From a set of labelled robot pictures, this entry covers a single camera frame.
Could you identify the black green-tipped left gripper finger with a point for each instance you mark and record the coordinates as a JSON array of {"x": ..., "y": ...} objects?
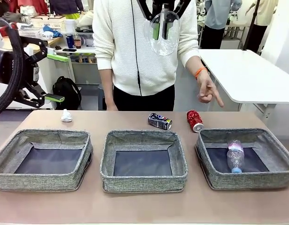
[
  {"x": 55, "y": 98},
  {"x": 57, "y": 57}
]

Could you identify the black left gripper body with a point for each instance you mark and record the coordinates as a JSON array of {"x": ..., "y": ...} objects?
[{"x": 0, "y": 66}]

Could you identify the black green-tipped right gripper finger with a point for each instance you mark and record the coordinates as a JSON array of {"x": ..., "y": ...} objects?
[
  {"x": 145, "y": 9},
  {"x": 179, "y": 10}
]

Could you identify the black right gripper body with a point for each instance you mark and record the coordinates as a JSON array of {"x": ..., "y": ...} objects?
[{"x": 163, "y": 2}]

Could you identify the white tissue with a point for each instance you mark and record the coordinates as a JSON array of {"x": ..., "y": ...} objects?
[{"x": 66, "y": 116}]

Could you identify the clear plastic container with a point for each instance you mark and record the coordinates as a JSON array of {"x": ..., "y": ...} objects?
[{"x": 161, "y": 47}]

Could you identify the blue Pepsi can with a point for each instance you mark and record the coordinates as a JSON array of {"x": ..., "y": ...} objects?
[{"x": 158, "y": 120}]

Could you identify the crushed red soda can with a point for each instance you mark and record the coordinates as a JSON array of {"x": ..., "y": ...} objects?
[{"x": 194, "y": 119}]

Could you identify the clear bottle with blue cap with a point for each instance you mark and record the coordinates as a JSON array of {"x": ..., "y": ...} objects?
[{"x": 235, "y": 157}]

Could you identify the person's left forearm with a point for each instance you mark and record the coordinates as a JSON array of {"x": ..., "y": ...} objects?
[{"x": 195, "y": 63}]

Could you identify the person's right forearm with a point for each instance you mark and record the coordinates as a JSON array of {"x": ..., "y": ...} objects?
[{"x": 105, "y": 86}]

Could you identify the person's right hand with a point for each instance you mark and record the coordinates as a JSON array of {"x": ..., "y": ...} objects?
[{"x": 111, "y": 107}]

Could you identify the person's left hand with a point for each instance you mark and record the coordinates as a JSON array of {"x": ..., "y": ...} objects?
[{"x": 207, "y": 90}]

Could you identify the black computer mouse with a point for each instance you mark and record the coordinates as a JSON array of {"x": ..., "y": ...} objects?
[{"x": 58, "y": 47}]

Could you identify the black backpack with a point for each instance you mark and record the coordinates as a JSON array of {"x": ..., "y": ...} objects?
[{"x": 67, "y": 93}]

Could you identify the black smartphone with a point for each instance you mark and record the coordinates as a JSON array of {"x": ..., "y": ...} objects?
[{"x": 69, "y": 50}]

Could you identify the light wooden table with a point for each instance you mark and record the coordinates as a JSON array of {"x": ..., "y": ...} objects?
[{"x": 53, "y": 41}]

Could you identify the dark blue bottle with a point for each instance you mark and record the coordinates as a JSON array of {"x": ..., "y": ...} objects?
[{"x": 69, "y": 41}]

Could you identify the clear cup with dark drink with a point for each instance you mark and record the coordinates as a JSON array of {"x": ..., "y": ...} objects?
[{"x": 77, "y": 42}]

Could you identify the blue cloth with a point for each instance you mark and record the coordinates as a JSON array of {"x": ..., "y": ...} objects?
[{"x": 54, "y": 31}]

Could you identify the white plastic mesh basket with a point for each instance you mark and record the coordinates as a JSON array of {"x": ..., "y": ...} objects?
[{"x": 31, "y": 32}]

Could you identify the white crate with wooden rim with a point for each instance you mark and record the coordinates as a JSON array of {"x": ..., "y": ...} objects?
[{"x": 48, "y": 22}]

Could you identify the background person in blue shirt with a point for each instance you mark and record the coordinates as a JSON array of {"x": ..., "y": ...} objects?
[{"x": 217, "y": 18}]

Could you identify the person in white sweater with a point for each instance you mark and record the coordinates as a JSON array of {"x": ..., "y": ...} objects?
[{"x": 125, "y": 47}]

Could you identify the orange wrist watch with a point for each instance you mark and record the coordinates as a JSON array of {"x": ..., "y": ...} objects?
[{"x": 200, "y": 71}]

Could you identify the black pole stand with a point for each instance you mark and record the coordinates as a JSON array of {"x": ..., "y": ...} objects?
[{"x": 252, "y": 23}]

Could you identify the grey fabric basket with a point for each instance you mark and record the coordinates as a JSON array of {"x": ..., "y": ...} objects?
[
  {"x": 41, "y": 181},
  {"x": 247, "y": 180},
  {"x": 144, "y": 184}
]

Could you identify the background person in cream top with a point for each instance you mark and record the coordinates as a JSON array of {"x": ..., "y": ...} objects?
[{"x": 266, "y": 16}]

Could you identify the white table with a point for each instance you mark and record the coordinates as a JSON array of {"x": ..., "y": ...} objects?
[{"x": 247, "y": 75}]

